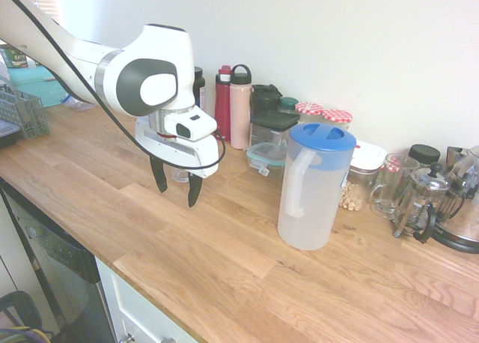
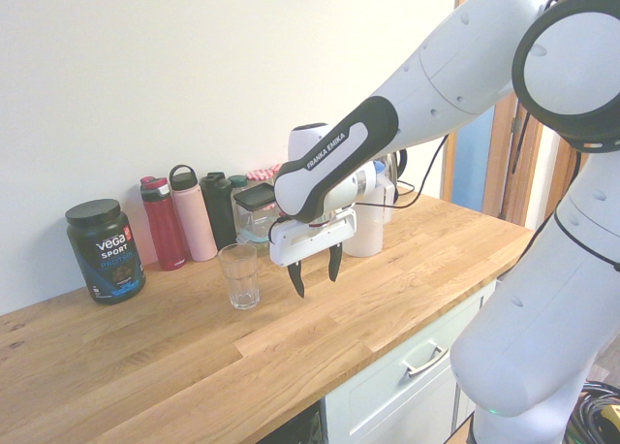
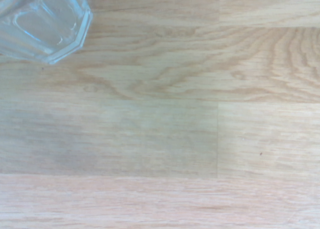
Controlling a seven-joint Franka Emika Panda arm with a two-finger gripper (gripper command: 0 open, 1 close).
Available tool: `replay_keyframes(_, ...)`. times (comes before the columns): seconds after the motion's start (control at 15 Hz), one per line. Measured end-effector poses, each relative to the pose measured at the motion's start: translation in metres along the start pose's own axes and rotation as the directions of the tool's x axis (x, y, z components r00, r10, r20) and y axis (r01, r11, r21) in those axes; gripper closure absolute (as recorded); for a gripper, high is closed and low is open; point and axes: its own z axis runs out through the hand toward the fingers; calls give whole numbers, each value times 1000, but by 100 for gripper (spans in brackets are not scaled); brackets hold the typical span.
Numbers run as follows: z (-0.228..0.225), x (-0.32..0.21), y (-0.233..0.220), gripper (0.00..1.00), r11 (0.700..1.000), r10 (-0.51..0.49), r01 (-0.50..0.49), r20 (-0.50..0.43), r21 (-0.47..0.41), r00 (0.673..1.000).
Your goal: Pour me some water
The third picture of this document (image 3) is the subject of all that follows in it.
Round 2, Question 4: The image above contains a clear faceted drinking glass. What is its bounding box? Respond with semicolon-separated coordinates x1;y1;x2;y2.
0;0;94;66

